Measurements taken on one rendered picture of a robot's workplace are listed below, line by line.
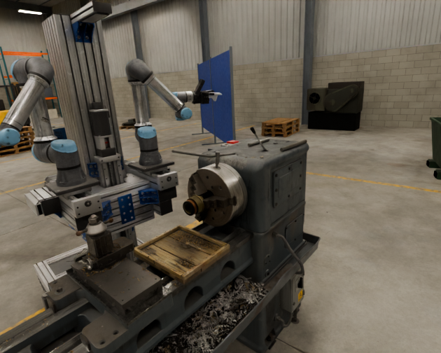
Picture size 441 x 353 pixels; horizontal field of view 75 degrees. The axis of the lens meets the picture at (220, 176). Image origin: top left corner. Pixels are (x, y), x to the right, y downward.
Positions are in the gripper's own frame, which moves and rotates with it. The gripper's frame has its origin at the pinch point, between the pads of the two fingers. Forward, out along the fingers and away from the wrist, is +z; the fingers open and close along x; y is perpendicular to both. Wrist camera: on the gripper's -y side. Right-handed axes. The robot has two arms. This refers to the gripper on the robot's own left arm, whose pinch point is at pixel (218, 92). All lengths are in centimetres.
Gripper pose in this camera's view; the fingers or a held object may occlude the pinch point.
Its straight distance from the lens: 217.0
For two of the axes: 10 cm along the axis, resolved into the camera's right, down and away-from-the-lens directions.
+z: 9.2, -1.7, 3.5
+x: 3.9, 3.9, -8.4
